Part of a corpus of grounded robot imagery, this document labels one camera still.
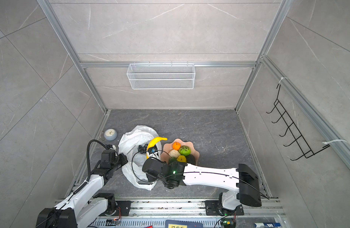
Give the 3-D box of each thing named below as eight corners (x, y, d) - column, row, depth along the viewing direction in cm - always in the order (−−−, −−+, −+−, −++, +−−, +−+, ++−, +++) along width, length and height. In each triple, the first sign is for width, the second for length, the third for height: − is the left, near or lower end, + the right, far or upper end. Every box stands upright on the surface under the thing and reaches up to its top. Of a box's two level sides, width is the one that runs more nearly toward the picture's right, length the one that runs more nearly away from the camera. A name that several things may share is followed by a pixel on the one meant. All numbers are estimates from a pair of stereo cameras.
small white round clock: (104, 140, 103) (102, 137, 99) (108, 132, 108) (105, 128, 104) (116, 140, 103) (113, 137, 99) (119, 132, 108) (116, 128, 104)
